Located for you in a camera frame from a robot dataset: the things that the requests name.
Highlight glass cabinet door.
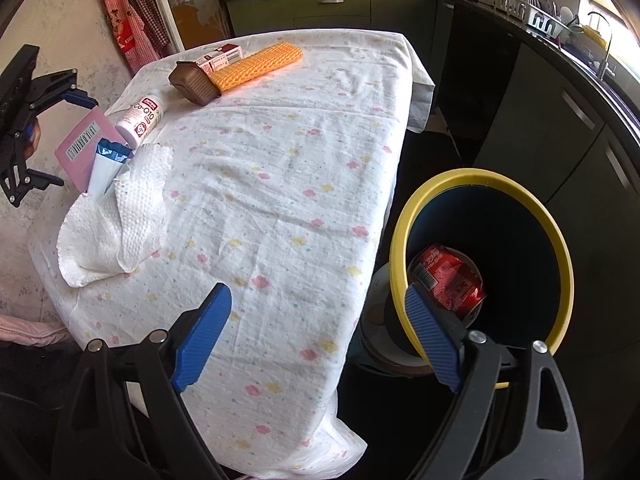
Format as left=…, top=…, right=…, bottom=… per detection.
left=149, top=0, right=237, bottom=54

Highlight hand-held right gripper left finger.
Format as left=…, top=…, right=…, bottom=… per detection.
left=50, top=282, right=233, bottom=480

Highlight white dish rack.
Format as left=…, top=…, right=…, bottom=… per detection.
left=474, top=0, right=587, bottom=45

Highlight white floral tablecloth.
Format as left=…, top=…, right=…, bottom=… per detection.
left=27, top=27, right=436, bottom=480

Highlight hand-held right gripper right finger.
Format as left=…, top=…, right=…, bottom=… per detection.
left=404, top=284, right=593, bottom=480

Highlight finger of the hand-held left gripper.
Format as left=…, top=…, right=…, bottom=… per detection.
left=0, top=132, right=66, bottom=208
left=27, top=67, right=101, bottom=112

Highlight brown plastic container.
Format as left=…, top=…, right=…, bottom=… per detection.
left=168, top=61, right=223, bottom=107

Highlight orange textured sponge mat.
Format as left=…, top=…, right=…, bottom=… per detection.
left=208, top=43, right=305, bottom=94

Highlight white paper towel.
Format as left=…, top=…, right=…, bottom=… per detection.
left=56, top=143, right=175, bottom=289

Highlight red checkered apron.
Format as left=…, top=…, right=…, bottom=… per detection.
left=125, top=0, right=171, bottom=47

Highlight crushed red soda can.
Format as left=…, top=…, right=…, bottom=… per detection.
left=407, top=243, right=487, bottom=327

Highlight chrome kitchen faucet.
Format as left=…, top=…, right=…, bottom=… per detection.
left=586, top=10, right=617, bottom=82

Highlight grey table underlay cloth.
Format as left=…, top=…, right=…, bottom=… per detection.
left=406, top=81, right=436, bottom=134

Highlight pink barcode box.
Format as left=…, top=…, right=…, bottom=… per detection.
left=54, top=107, right=132, bottom=195

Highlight pink quilted garment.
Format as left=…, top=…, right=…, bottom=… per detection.
left=0, top=314, right=69, bottom=347

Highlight white supplement bottle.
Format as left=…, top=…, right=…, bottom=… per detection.
left=116, top=95, right=166, bottom=149

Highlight red and white carton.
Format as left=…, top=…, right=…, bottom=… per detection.
left=194, top=44, right=245, bottom=74

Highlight green kitchen cabinets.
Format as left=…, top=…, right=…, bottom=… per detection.
left=222, top=0, right=640, bottom=246

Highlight blue and white wrapper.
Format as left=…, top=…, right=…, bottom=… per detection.
left=86, top=138, right=134, bottom=197

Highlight yellow-rimmed dark bin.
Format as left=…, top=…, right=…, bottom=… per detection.
left=388, top=168, right=575, bottom=392

